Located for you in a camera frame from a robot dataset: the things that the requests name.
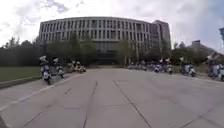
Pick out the long row of parked scooters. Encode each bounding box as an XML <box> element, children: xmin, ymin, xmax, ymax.
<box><xmin>127</xmin><ymin>54</ymin><xmax>224</xmax><ymax>82</ymax></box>

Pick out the small group of parked scooters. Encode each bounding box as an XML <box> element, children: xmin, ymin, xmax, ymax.
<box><xmin>67</xmin><ymin>60</ymin><xmax>88</xmax><ymax>74</ymax></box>

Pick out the large curved grey building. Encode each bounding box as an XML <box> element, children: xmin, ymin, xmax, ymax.
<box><xmin>38</xmin><ymin>16</ymin><xmax>172</xmax><ymax>66</ymax></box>

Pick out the low building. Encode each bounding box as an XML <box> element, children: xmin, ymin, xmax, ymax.
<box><xmin>190</xmin><ymin>39</ymin><xmax>218</xmax><ymax>57</ymax></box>

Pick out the concrete kerb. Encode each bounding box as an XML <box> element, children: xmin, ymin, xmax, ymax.
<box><xmin>0</xmin><ymin>75</ymin><xmax>43</xmax><ymax>91</ymax></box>

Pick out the grass lawn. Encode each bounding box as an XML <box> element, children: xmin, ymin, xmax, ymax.
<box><xmin>0</xmin><ymin>65</ymin><xmax>43</xmax><ymax>83</ymax></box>

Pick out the row of trees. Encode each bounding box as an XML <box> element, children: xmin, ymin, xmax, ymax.
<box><xmin>0</xmin><ymin>33</ymin><xmax>224</xmax><ymax>68</ymax></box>

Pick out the grey building with window bands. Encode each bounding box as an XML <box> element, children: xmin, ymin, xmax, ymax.
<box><xmin>218</xmin><ymin>27</ymin><xmax>224</xmax><ymax>43</ymax></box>

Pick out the grey slab pavement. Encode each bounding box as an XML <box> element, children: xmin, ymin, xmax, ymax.
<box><xmin>0</xmin><ymin>68</ymin><xmax>224</xmax><ymax>128</ymax></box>

